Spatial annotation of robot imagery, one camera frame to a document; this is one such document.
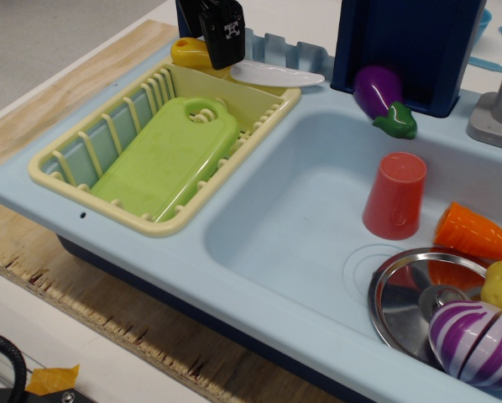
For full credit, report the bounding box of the orange toy carrot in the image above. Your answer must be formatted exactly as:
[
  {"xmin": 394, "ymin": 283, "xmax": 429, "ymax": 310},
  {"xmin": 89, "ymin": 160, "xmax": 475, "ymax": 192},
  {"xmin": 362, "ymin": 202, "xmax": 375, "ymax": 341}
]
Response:
[{"xmin": 433, "ymin": 201, "xmax": 502, "ymax": 260}]

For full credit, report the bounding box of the red plastic cup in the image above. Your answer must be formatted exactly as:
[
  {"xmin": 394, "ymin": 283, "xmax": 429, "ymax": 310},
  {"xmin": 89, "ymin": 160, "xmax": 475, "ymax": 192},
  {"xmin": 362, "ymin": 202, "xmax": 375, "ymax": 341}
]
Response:
[{"xmin": 362, "ymin": 152, "xmax": 427, "ymax": 240}]

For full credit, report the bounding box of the yellow handled white toy knife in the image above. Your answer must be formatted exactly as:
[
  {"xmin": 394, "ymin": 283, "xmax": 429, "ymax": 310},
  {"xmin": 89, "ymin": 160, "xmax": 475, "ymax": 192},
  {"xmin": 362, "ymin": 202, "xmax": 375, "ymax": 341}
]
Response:
[{"xmin": 170, "ymin": 37, "xmax": 326, "ymax": 88}]

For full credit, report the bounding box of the purple toy eggplant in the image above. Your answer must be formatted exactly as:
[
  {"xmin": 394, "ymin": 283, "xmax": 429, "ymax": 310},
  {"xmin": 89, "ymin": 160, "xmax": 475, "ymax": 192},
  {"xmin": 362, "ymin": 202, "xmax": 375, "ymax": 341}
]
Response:
[{"xmin": 353, "ymin": 65, "xmax": 417, "ymax": 139}]

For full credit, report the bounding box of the light blue plastic spoon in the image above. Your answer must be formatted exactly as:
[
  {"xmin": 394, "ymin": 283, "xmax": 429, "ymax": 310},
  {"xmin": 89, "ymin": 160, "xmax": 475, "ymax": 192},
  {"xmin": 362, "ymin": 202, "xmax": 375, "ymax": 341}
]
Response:
[{"xmin": 474, "ymin": 8, "xmax": 493, "ymax": 44}]

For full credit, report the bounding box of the purple striped toy onion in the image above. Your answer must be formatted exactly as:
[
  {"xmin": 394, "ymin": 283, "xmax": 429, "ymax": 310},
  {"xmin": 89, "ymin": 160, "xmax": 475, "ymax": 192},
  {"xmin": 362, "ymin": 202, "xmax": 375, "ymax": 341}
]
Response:
[{"xmin": 429, "ymin": 301, "xmax": 502, "ymax": 390}]

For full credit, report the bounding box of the silver metal pot lid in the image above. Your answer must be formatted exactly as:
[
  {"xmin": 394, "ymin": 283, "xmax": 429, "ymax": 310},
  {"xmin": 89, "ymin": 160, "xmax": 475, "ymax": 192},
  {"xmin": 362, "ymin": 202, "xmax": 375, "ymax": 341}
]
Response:
[{"xmin": 368, "ymin": 248, "xmax": 489, "ymax": 369}]

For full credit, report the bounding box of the cream plastic dish rack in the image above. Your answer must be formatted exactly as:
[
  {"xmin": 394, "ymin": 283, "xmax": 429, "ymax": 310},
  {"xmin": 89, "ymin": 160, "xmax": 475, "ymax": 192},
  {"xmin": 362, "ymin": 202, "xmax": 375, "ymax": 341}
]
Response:
[{"xmin": 28, "ymin": 60, "xmax": 301, "ymax": 238}]

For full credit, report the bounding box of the black cable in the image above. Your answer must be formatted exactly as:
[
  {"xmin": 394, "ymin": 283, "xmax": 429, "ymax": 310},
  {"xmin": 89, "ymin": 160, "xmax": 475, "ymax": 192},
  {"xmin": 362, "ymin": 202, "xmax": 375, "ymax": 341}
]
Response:
[{"xmin": 0, "ymin": 332, "xmax": 28, "ymax": 403}]

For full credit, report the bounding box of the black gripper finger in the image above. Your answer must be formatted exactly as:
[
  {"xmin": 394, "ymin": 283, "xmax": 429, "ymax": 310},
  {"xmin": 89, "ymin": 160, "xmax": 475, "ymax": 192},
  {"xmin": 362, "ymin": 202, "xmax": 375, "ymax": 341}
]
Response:
[
  {"xmin": 175, "ymin": 0, "xmax": 203, "ymax": 38},
  {"xmin": 199, "ymin": 1, "xmax": 245, "ymax": 70}
]

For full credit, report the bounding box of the dark blue plastic backsplash box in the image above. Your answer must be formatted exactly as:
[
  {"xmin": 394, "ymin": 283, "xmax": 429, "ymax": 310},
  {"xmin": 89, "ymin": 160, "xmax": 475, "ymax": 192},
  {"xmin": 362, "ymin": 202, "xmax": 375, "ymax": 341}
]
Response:
[{"xmin": 331, "ymin": 0, "xmax": 485, "ymax": 118}]

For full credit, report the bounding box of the black bracket with screw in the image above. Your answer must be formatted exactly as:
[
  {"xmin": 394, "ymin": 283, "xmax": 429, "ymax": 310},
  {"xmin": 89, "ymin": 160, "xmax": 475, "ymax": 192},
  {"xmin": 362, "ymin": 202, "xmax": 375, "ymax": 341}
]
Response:
[{"xmin": 0, "ymin": 388, "xmax": 93, "ymax": 403}]

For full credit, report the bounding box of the green plastic cutting board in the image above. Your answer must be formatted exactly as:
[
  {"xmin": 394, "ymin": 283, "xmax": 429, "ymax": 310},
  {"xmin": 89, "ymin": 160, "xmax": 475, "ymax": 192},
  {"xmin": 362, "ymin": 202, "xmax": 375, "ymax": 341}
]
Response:
[{"xmin": 92, "ymin": 97, "xmax": 239, "ymax": 222}]

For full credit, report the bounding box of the light blue plastic utensil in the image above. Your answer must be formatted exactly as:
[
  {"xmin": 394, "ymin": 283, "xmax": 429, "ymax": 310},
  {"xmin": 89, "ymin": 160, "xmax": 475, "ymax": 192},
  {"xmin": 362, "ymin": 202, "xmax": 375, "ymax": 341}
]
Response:
[{"xmin": 468, "ymin": 25, "xmax": 502, "ymax": 73}]

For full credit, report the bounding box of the light blue toy sink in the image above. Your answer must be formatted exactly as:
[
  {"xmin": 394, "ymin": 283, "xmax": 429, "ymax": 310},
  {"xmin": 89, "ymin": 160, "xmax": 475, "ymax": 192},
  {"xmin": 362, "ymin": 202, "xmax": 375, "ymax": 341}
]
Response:
[{"xmin": 0, "ymin": 27, "xmax": 502, "ymax": 403}]

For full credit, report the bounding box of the yellow tape piece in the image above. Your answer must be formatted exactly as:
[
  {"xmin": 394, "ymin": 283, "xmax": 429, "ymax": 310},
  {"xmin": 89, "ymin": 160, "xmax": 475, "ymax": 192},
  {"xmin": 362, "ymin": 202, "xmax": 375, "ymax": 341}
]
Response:
[{"xmin": 25, "ymin": 364, "xmax": 81, "ymax": 396}]

